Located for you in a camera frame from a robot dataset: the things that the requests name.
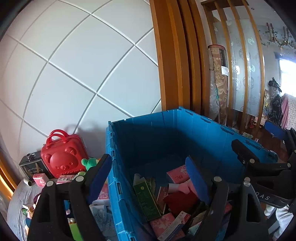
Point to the green plush toy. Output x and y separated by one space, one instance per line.
89 163

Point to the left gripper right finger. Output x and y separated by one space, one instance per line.
246 220

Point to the wooden slat partition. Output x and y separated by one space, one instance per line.
233 26

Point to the rolled patterned carpet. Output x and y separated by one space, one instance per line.
219 71

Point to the red bear handbag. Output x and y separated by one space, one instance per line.
62 153

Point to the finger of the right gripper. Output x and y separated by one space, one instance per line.
288 136
250 160

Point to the wooden door frame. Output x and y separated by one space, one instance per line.
182 55

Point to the grey striped table cloth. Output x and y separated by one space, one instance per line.
23 194

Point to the dark gift box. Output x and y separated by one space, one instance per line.
32 163

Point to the dark green carton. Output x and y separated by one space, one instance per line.
147 200

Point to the pink tissue pack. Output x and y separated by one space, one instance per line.
178 175

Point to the small pink box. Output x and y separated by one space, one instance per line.
40 179

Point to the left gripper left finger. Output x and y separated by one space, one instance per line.
49 220

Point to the blue plastic storage crate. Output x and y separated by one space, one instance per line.
153 144

